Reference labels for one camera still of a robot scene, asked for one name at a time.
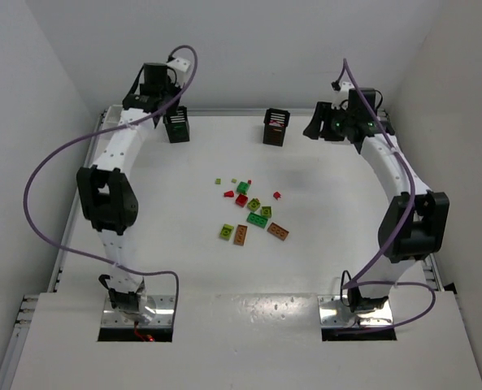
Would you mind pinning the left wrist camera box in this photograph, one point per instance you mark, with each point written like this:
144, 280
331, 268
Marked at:
181, 66

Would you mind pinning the tan thin lego plate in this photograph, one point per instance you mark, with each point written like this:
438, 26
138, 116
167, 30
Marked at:
240, 235

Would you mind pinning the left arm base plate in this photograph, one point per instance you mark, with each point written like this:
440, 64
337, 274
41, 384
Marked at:
156, 311

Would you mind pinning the lime square lego brick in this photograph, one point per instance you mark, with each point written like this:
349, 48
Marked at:
254, 204

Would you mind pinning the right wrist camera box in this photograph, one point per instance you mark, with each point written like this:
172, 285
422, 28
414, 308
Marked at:
341, 95

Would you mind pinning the black bin right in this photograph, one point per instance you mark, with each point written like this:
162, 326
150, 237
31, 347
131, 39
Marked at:
275, 136

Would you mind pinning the lime lego brick mid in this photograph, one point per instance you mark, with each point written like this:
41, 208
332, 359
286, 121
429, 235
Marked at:
266, 211

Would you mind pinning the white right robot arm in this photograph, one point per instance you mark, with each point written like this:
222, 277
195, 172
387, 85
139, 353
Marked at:
413, 226

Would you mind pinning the brown long lego plate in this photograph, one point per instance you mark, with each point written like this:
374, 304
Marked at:
278, 231

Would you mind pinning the black bin left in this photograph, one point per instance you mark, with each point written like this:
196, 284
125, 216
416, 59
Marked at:
177, 125

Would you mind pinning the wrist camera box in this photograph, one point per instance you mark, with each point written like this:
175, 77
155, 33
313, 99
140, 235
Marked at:
341, 95
181, 66

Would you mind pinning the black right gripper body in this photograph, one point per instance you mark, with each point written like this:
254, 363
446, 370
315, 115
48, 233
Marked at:
327, 123

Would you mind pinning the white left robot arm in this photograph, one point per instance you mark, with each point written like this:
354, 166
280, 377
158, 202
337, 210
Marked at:
106, 196

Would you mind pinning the black bin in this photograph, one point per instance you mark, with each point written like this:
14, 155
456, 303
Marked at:
275, 136
177, 125

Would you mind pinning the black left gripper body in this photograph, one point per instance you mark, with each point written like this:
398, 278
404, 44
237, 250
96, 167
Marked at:
169, 99

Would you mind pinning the lime rounded lego brick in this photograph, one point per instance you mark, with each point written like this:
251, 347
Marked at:
226, 232

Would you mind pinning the white bin far left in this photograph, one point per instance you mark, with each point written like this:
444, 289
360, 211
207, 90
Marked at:
112, 116

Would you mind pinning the green long lego brick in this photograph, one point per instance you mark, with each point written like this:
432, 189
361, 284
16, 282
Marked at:
257, 220

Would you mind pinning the red lego brick mid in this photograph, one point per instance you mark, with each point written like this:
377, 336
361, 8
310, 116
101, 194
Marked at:
241, 200

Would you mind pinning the green square lego brick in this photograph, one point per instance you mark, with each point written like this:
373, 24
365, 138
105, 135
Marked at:
243, 188

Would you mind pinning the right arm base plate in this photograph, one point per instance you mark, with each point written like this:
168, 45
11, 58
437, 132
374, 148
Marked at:
335, 313

